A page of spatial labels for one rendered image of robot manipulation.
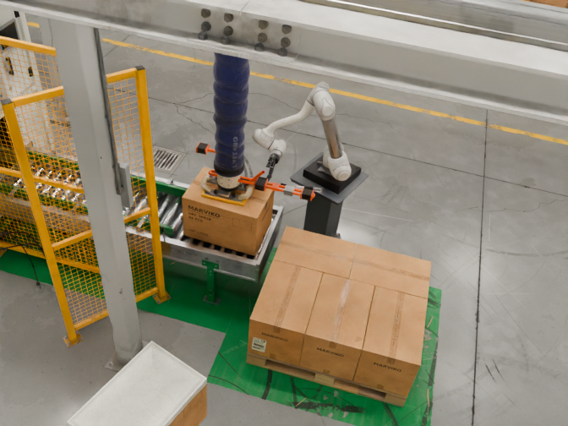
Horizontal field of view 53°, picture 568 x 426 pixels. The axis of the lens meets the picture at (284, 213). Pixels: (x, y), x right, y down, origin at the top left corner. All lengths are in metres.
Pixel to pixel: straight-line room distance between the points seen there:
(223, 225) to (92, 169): 1.45
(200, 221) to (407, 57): 3.16
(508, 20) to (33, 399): 3.85
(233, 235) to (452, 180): 2.96
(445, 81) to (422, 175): 5.00
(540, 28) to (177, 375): 2.42
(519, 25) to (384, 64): 0.45
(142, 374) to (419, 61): 2.36
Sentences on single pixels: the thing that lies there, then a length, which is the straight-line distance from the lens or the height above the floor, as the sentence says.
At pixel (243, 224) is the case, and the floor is 0.85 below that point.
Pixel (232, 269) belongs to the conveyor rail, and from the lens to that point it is 4.44.
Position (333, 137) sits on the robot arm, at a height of 1.31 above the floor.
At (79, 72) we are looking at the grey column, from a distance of 2.85.
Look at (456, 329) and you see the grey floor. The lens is 5.06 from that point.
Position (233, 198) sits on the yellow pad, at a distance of 4.28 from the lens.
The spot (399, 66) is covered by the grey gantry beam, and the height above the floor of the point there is 3.13.
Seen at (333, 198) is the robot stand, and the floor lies 0.75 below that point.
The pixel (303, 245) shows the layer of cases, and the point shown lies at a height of 0.54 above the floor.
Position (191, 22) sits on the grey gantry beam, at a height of 3.14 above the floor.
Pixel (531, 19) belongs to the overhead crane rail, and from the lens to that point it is 1.76.
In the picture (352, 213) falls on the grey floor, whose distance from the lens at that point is 5.75.
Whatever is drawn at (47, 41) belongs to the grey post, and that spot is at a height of 0.93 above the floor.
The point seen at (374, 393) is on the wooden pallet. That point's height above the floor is 0.02.
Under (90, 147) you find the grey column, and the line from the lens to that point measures 3.08.
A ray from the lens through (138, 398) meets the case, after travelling 3.22.
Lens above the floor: 3.79
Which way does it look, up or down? 42 degrees down
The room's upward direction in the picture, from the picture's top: 6 degrees clockwise
